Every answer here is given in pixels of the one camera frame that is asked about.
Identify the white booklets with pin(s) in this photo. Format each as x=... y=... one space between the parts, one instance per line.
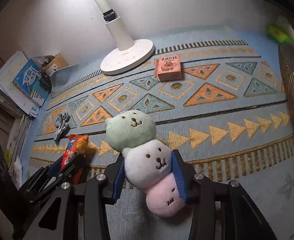
x=7 y=75

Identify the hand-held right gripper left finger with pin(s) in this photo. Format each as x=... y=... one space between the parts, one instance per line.
x=119 y=177

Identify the green tissue pack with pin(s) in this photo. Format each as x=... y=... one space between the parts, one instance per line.
x=278 y=33

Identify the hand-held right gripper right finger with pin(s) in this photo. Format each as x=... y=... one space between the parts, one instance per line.
x=179 y=177

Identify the pink orange cardboard box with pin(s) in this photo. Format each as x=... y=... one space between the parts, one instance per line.
x=168 y=68

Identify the row of upright books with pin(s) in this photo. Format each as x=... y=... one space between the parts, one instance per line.
x=4 y=101

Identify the three-ball dango plush toy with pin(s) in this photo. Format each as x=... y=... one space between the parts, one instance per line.
x=147 y=165

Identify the bunch of pens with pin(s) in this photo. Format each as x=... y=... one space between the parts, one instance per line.
x=45 y=60

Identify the black mesh pen holder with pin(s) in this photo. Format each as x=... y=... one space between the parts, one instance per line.
x=45 y=80

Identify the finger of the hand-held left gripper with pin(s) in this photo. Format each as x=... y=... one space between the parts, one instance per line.
x=74 y=166
x=54 y=168

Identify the white desk lamp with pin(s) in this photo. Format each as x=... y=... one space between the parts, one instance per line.
x=127 y=60

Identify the stack of flat books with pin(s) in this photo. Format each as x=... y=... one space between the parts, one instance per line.
x=19 y=135

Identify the brown mesh basket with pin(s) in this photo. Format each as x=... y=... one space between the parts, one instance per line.
x=290 y=85

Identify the blue boxed book set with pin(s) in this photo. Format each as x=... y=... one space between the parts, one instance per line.
x=30 y=80

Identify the orange snack packet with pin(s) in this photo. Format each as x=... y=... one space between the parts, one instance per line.
x=75 y=146

